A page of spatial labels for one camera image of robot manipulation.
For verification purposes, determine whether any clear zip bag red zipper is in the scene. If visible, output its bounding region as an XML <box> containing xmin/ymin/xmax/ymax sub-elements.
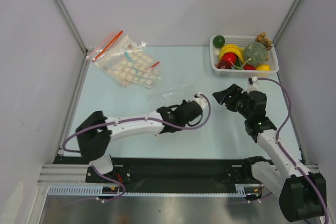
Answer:
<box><xmin>148</xmin><ymin>85</ymin><xmax>196</xmax><ymax>108</ymax></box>

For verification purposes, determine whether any green netted melon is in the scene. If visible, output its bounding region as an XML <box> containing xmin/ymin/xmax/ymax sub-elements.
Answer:
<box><xmin>243</xmin><ymin>42</ymin><xmax>268</xmax><ymax>67</ymax></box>

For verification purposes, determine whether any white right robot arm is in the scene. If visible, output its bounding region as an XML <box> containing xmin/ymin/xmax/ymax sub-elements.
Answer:
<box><xmin>213</xmin><ymin>83</ymin><xmax>329</xmax><ymax>223</ymax></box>

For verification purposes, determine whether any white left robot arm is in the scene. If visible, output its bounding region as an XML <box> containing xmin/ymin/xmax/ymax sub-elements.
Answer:
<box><xmin>75</xmin><ymin>97</ymin><xmax>208</xmax><ymax>182</ymax></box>

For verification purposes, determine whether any polka dot zip bags pile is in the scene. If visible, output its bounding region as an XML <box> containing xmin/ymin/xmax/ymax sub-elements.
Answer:
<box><xmin>93</xmin><ymin>32</ymin><xmax>162</xmax><ymax>88</ymax></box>

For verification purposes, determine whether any clear bag with red zipper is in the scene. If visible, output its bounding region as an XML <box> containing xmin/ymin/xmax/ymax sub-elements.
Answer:
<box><xmin>86</xmin><ymin>30</ymin><xmax>123</xmax><ymax>62</ymax></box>

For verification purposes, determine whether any dark red apple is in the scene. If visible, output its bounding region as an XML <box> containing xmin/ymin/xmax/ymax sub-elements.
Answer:
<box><xmin>216</xmin><ymin>61</ymin><xmax>232</xmax><ymax>70</ymax></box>

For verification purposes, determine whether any small red tomato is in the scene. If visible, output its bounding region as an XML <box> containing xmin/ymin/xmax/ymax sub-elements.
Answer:
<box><xmin>243</xmin><ymin>65</ymin><xmax>255</xmax><ymax>70</ymax></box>

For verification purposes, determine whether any green cucumber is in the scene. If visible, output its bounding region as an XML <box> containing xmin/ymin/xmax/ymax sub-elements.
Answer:
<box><xmin>235</xmin><ymin>58</ymin><xmax>242</xmax><ymax>70</ymax></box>

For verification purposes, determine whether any bright red apple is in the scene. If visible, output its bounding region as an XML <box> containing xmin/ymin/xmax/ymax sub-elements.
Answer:
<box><xmin>221</xmin><ymin>52</ymin><xmax>237</xmax><ymax>66</ymax></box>

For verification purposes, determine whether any yellow lemon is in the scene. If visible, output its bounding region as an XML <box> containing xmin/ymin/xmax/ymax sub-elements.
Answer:
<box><xmin>255</xmin><ymin>64</ymin><xmax>271</xmax><ymax>71</ymax></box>

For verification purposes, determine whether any yellow banana bunch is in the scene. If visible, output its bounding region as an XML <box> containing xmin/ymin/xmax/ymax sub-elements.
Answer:
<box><xmin>218</xmin><ymin>44</ymin><xmax>245</xmax><ymax>63</ymax></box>

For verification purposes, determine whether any green lime ball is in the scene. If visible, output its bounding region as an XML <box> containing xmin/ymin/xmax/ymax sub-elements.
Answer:
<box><xmin>213</xmin><ymin>35</ymin><xmax>225</xmax><ymax>49</ymax></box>

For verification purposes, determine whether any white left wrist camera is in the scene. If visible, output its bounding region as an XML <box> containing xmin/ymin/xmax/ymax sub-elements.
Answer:
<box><xmin>194</xmin><ymin>93</ymin><xmax>208</xmax><ymax>110</ymax></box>

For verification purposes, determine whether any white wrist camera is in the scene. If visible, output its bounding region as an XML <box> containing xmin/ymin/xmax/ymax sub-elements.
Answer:
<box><xmin>194</xmin><ymin>93</ymin><xmax>208</xmax><ymax>110</ymax></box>
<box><xmin>244</xmin><ymin>77</ymin><xmax>259</xmax><ymax>93</ymax></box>

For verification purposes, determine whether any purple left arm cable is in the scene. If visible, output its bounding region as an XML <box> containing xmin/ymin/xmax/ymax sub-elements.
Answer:
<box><xmin>59</xmin><ymin>93</ymin><xmax>212</xmax><ymax>204</ymax></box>

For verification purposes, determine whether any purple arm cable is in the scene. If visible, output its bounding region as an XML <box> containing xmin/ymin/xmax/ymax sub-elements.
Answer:
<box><xmin>59</xmin><ymin>93</ymin><xmax>212</xmax><ymax>204</ymax></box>
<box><xmin>246</xmin><ymin>77</ymin><xmax>330</xmax><ymax>224</ymax></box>

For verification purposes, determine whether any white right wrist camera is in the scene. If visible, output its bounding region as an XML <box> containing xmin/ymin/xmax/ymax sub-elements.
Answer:
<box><xmin>244</xmin><ymin>77</ymin><xmax>259</xmax><ymax>93</ymax></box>

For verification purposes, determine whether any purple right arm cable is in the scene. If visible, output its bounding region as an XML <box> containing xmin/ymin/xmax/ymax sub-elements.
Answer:
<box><xmin>246</xmin><ymin>77</ymin><xmax>330</xmax><ymax>224</ymax></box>

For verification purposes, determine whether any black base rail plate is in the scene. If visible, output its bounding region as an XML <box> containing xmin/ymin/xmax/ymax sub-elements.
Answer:
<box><xmin>52</xmin><ymin>156</ymin><xmax>266</xmax><ymax>194</ymax></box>

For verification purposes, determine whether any white slotted cable duct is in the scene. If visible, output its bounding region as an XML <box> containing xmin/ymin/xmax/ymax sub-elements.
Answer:
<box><xmin>48</xmin><ymin>184</ymin><xmax>263</xmax><ymax>197</ymax></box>

